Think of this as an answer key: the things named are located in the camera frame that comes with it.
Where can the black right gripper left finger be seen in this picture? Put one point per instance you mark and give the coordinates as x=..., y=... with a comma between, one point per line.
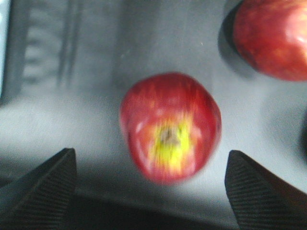
x=39, y=199

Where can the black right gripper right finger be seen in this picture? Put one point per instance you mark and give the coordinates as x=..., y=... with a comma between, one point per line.
x=261, y=200

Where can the dark red apple front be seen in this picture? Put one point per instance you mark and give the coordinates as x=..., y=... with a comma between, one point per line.
x=271, y=36

